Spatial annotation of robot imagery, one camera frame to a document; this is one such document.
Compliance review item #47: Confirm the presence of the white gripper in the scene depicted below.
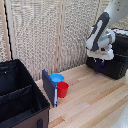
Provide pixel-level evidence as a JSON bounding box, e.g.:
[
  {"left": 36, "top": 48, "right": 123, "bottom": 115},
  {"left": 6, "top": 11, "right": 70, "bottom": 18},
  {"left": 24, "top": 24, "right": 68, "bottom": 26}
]
[{"left": 86, "top": 47, "right": 115, "bottom": 68}]

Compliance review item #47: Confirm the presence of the black air fryer drawer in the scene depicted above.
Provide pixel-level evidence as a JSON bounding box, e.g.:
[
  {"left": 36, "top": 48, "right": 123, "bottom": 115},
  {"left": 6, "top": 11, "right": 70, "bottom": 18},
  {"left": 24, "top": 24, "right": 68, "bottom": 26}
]
[{"left": 85, "top": 56, "right": 118, "bottom": 80}]

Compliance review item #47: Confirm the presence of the blue plastic bowl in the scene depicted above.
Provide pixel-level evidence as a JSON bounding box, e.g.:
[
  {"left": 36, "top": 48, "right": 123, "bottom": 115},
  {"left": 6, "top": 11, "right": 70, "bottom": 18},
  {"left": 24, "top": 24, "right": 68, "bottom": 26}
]
[{"left": 48, "top": 73, "right": 66, "bottom": 86}]

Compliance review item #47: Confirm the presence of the black air fryer housing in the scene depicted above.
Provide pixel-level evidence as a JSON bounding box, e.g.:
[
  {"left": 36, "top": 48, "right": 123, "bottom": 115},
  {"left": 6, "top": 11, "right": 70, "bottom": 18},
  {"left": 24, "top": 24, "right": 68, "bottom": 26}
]
[{"left": 85, "top": 28, "right": 128, "bottom": 81}]

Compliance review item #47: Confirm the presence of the red plastic cup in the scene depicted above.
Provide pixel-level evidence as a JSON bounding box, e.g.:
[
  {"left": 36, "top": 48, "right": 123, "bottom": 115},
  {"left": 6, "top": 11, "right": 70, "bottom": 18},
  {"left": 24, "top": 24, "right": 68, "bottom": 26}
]
[{"left": 56, "top": 81, "right": 70, "bottom": 99}]

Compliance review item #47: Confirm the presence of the dark blue flat board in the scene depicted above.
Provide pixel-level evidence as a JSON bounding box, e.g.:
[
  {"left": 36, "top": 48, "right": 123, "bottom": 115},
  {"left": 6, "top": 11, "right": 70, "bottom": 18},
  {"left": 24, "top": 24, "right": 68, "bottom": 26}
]
[{"left": 41, "top": 68, "right": 59, "bottom": 108}]

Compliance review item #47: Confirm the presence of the beige woven screen backdrop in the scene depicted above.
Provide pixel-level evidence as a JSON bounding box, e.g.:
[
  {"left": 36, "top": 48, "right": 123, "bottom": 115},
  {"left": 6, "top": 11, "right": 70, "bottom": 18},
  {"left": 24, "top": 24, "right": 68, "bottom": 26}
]
[{"left": 0, "top": 0, "right": 128, "bottom": 82}]

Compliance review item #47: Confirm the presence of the black fabric storage box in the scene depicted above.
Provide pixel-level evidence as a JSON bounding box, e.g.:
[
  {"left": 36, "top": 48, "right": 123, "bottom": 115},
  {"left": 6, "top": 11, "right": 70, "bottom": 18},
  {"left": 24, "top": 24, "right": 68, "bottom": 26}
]
[{"left": 0, "top": 59, "right": 51, "bottom": 128}]

